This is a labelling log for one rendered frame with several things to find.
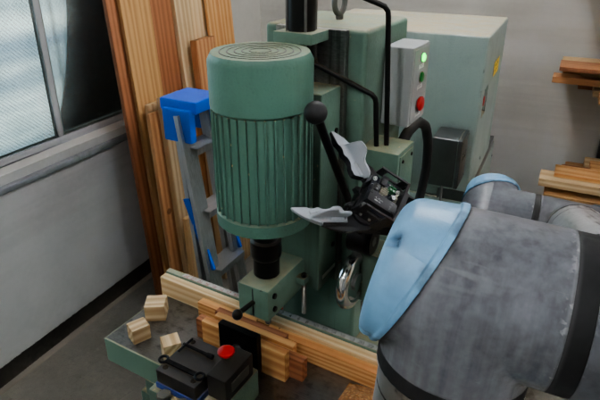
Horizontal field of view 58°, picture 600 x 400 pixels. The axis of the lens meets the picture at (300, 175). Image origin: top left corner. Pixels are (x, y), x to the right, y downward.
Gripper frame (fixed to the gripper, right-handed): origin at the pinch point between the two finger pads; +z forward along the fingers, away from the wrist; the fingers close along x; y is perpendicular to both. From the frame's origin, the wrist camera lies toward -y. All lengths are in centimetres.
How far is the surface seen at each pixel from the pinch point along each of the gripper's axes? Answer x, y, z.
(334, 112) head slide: -17.9, -9.4, -1.0
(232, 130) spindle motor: -0.4, -3.6, 13.2
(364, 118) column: -21.3, -10.2, -6.8
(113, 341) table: 33, -50, 11
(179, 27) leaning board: -104, -149, 61
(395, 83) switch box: -31.0, -8.4, -8.8
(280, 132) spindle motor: -3.3, -0.8, 6.6
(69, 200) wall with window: -13, -168, 57
